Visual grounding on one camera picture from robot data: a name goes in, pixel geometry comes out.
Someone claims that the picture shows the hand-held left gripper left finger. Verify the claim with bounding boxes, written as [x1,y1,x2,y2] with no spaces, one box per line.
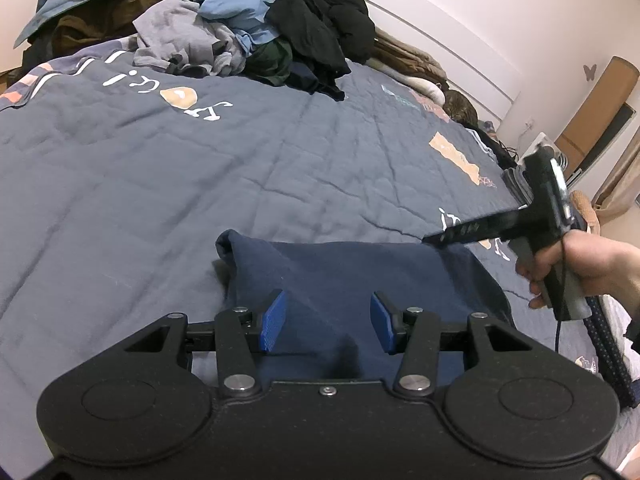
[122,289,289,400]

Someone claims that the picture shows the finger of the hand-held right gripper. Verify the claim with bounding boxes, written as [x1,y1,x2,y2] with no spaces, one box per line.
[421,208,524,251]

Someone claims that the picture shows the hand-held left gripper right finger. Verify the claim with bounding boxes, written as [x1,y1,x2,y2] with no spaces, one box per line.
[368,290,535,398]

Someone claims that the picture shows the navy blue t-shirt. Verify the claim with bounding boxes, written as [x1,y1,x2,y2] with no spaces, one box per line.
[215,229,516,382]

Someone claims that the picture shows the person's right hand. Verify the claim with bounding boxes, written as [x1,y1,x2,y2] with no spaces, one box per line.
[515,235,640,311]

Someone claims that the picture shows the grey folded pants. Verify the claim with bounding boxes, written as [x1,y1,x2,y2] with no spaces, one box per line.
[500,165,532,207]

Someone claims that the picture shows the tan plush toy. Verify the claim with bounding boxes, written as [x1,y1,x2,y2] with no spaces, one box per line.
[569,190,602,234]

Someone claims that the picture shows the white fan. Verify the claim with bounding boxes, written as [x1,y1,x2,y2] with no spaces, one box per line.
[521,131,569,182]

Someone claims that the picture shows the beige curtain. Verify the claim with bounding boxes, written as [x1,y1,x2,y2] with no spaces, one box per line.
[591,129,640,222]

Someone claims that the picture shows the black board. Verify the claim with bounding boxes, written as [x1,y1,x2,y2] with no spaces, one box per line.
[576,101,637,182]

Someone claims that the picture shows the tall brown cardboard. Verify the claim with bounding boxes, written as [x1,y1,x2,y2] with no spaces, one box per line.
[554,55,639,172]

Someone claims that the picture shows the camouflage garment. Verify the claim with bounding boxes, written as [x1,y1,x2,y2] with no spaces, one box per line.
[441,88,482,127]

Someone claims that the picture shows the white pillow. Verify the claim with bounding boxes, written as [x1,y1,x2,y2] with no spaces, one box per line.
[599,294,640,342]

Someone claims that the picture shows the white rolled cloth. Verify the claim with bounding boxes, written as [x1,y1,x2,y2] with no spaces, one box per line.
[401,74,447,104]

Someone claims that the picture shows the navy dotted blanket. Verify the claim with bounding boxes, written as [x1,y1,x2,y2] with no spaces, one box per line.
[584,294,640,409]

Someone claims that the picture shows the grey printed quilt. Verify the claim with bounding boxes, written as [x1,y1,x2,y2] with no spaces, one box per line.
[0,35,626,461]

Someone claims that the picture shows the olive brown coat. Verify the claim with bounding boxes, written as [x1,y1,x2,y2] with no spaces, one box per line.
[366,26,449,87]

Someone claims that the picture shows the brown folded blankets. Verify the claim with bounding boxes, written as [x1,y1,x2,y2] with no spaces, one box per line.
[260,0,524,122]

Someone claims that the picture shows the dark navy garment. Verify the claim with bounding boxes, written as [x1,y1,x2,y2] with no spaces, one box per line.
[286,61,322,94]

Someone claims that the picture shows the dark green garment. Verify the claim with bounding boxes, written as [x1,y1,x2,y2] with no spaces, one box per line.
[244,39,294,87]

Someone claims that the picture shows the black garment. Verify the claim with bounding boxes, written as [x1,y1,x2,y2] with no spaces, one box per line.
[176,0,354,102]

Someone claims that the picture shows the grey sweatshirt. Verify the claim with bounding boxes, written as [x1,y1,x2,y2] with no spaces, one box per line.
[131,0,249,79]

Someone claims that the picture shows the light blue shirt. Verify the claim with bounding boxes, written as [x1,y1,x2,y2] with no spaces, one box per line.
[191,0,284,57]

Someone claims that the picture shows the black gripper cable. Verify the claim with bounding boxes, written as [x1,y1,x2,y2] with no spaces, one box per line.
[551,240,569,357]

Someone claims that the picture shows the brown corduroy garment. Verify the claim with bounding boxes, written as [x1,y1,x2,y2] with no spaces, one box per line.
[49,0,182,59]

